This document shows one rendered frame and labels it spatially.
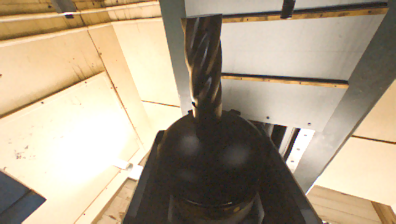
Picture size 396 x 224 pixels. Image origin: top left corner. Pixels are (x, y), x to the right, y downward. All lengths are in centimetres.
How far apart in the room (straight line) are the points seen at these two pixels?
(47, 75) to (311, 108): 119
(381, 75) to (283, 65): 24
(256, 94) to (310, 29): 22
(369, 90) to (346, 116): 10
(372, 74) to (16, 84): 133
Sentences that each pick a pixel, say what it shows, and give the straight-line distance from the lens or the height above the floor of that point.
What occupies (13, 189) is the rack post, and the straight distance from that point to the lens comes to 29.
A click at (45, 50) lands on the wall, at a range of 111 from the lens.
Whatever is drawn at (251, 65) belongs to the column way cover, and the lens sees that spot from 51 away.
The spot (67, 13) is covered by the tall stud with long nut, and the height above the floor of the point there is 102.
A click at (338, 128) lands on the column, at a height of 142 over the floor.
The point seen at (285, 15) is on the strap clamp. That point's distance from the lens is 20.
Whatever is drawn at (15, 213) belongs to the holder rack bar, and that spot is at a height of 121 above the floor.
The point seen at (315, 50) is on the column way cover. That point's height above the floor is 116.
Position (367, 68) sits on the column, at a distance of 61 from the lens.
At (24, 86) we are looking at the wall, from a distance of 108.
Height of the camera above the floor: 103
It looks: 37 degrees up
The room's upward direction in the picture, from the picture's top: 173 degrees clockwise
